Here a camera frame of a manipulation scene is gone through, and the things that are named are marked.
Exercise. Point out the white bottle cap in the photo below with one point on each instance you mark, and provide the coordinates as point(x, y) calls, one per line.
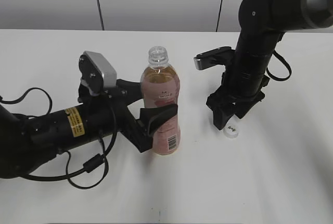
point(231, 130)

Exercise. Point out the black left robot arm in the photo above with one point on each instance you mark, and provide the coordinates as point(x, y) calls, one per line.
point(28, 142)

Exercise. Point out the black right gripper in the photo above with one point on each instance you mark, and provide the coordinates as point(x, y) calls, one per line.
point(230, 100)

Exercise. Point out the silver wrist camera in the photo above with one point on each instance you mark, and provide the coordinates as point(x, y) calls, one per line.
point(220, 56)
point(97, 74)

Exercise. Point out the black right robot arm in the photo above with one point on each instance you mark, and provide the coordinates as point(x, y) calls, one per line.
point(263, 24)

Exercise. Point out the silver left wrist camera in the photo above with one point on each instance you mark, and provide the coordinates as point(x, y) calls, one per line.
point(97, 74)

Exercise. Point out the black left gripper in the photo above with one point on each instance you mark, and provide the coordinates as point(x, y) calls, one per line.
point(108, 114)

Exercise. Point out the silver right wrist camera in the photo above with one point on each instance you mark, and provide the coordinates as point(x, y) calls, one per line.
point(220, 56)

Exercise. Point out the pink label tea bottle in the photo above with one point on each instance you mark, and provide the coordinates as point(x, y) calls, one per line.
point(161, 87)

